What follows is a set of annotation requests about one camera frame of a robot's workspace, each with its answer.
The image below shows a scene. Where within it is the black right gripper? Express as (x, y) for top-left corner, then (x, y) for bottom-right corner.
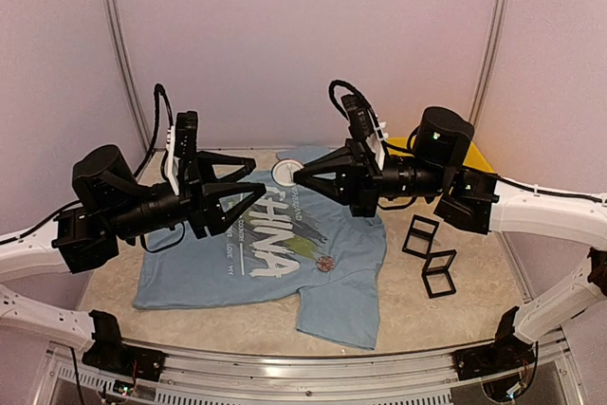
(292, 138), (449, 219)

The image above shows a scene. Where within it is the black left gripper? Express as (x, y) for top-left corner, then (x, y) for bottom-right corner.
(107, 150), (266, 241)

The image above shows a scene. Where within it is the round brooch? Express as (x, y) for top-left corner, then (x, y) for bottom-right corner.
(271, 158), (304, 187)
(316, 256), (335, 272)

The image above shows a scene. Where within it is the light blue printed t-shirt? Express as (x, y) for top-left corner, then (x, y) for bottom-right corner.
(133, 170), (387, 350)

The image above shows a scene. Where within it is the black brooch display box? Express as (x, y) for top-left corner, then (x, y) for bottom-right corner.
(401, 214), (439, 259)

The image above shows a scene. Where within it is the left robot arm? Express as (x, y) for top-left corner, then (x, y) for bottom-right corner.
(1, 83), (266, 379)

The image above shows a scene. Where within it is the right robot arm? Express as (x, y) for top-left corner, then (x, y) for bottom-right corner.
(293, 106), (606, 379)

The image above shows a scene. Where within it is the black box with orange brooch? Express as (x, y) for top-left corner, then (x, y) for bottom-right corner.
(421, 249), (457, 299)

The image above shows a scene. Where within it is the yellow plastic tray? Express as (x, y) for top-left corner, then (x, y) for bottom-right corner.
(388, 138), (494, 173)

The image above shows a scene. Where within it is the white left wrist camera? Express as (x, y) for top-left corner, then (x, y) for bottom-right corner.
(161, 111), (199, 201)

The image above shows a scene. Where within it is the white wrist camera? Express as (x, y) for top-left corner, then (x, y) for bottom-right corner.
(161, 111), (199, 201)
(341, 94), (386, 170)

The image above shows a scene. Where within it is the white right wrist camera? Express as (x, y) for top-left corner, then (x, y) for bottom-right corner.
(341, 94), (386, 170)

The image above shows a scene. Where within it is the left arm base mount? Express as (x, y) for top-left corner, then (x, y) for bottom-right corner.
(82, 343), (166, 382)

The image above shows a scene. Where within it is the right aluminium corner post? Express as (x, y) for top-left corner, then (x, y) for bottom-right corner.
(469, 0), (508, 131)

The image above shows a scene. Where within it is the aluminium corner post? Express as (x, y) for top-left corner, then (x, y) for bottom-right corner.
(102, 0), (152, 152)
(469, 0), (508, 131)

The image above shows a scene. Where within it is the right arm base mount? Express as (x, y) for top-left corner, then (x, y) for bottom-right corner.
(452, 344), (536, 381)

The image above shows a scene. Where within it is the left aluminium corner post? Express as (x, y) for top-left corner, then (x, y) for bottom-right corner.
(102, 0), (152, 152)

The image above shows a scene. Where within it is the aluminium front rail frame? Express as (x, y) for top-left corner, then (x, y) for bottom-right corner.
(30, 326), (587, 405)

